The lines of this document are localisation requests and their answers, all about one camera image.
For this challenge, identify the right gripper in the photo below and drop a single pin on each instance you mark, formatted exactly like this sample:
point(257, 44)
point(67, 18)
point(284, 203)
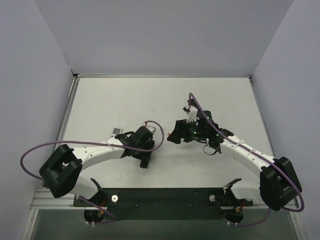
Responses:
point(183, 130)

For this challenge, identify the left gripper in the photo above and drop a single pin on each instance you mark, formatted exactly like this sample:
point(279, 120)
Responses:
point(149, 153)

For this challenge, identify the wide black remote control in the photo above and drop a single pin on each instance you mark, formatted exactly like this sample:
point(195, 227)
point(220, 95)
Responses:
point(144, 163)

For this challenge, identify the white remote control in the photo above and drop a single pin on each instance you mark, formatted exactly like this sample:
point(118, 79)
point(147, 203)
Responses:
point(116, 131)

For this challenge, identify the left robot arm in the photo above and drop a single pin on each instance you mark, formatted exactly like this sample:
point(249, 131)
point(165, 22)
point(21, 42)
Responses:
point(61, 172)

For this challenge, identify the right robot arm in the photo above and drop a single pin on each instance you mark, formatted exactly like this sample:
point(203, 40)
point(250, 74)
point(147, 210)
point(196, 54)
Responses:
point(277, 183)

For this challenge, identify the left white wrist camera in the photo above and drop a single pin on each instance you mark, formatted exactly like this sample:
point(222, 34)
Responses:
point(151, 128)

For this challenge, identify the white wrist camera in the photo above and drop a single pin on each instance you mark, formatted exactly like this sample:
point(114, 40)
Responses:
point(191, 110)
point(151, 128)

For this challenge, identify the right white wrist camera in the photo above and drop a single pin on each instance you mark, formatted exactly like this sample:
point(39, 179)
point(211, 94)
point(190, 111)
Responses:
point(191, 110)

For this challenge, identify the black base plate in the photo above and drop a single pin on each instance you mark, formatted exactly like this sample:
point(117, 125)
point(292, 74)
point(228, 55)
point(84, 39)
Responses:
point(204, 203)

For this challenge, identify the aluminium front rail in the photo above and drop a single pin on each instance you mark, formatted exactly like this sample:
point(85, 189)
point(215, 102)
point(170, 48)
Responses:
point(44, 200)

